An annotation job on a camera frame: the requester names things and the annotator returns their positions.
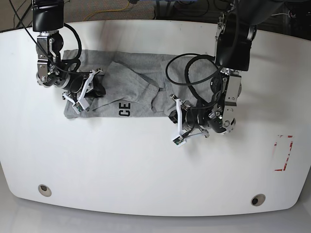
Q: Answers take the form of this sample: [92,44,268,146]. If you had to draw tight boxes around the grey t-shirt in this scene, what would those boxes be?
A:
[62,49,221,120]

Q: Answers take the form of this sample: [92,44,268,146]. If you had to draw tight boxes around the red tape marking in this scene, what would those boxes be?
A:
[272,135,294,171]

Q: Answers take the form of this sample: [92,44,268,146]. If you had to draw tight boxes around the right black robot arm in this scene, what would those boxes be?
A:
[32,0,88,93]

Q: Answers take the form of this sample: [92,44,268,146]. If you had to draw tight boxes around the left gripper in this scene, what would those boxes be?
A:
[169,104,236,134]

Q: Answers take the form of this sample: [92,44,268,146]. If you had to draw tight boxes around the right table grommet hole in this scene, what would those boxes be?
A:
[251,194,266,207]

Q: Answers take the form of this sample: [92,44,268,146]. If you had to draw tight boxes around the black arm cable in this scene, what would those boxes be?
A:
[62,23,82,73]

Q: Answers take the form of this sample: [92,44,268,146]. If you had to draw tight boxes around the table grommet hole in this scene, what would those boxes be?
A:
[251,194,266,207]
[38,184,52,197]

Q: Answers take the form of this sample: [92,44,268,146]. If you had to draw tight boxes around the yellow cable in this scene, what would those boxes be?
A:
[84,0,131,21]

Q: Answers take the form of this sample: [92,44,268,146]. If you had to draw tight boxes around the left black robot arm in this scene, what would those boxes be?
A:
[165,0,283,139]

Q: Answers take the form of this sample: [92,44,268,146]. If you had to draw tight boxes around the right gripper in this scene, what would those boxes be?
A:
[62,76,106,98]

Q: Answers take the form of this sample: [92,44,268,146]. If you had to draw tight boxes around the left table grommet hole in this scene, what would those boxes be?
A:
[38,184,52,197]

